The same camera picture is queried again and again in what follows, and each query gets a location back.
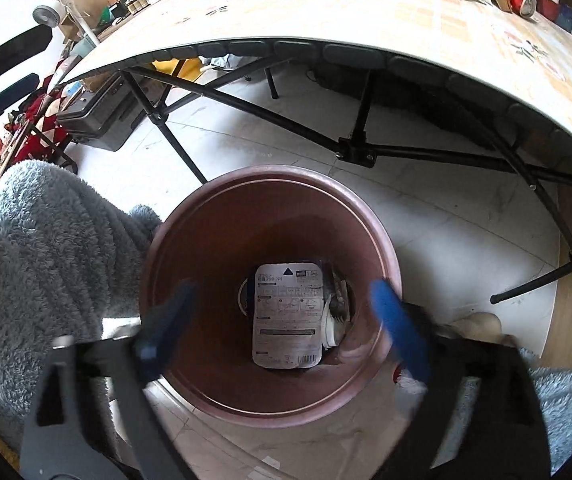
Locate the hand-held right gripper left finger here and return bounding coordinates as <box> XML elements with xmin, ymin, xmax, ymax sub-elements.
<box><xmin>18</xmin><ymin>280</ymin><xmax>199</xmax><ymax>480</ymax></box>

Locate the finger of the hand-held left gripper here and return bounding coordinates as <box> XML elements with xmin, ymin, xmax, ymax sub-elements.
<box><xmin>0</xmin><ymin>26</ymin><xmax>53</xmax><ymax>92</ymax></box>
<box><xmin>0</xmin><ymin>74</ymin><xmax>40</xmax><ymax>137</ymax></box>

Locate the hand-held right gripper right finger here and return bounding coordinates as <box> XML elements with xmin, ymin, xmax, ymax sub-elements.
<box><xmin>368</xmin><ymin>279</ymin><xmax>553</xmax><ymax>480</ymax></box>

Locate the white small dish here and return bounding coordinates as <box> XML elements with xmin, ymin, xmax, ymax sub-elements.
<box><xmin>323</xmin><ymin>280</ymin><xmax>353</xmax><ymax>350</ymax></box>

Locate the maroon plastic bin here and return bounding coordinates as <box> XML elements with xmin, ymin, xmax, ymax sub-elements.
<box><xmin>138</xmin><ymin>165</ymin><xmax>403</xmax><ymax>429</ymax></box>

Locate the white labelled plastic tray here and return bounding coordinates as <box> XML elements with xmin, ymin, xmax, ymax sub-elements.
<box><xmin>252</xmin><ymin>261</ymin><xmax>325</xmax><ymax>370</ymax></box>

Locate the white desk fan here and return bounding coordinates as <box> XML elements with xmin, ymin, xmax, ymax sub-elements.
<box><xmin>32</xmin><ymin>0</ymin><xmax>102</xmax><ymax>48</ymax></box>

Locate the beige fluffy slipper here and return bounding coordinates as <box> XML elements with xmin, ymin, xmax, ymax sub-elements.
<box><xmin>438</xmin><ymin>311</ymin><xmax>517</xmax><ymax>348</ymax></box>

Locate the black carrying case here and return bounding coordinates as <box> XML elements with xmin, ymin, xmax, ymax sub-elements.
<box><xmin>56</xmin><ymin>76</ymin><xmax>139</xmax><ymax>152</ymax></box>

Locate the person's grey fluffy left leg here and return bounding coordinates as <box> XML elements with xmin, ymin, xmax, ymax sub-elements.
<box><xmin>0</xmin><ymin>160</ymin><xmax>164</xmax><ymax>453</ymax></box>

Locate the person's grey fluffy leg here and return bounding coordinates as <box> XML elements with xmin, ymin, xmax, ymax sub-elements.
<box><xmin>0</xmin><ymin>160</ymin><xmax>164</xmax><ymax>453</ymax></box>
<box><xmin>436</xmin><ymin>347</ymin><xmax>572</xmax><ymax>476</ymax></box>

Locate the yellow bag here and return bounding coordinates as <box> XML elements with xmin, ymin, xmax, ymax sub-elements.
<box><xmin>151</xmin><ymin>57</ymin><xmax>202</xmax><ymax>83</ymax></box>

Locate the person's grey fluffy right leg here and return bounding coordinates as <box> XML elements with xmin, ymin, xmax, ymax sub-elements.
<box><xmin>436</xmin><ymin>347</ymin><xmax>572</xmax><ymax>476</ymax></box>

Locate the black folding table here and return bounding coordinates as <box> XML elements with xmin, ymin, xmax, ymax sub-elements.
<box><xmin>56</xmin><ymin>37</ymin><xmax>572</xmax><ymax>306</ymax></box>

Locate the yellow checked floral tablecloth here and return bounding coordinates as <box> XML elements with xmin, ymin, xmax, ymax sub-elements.
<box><xmin>56</xmin><ymin>0</ymin><xmax>572</xmax><ymax>173</ymax></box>

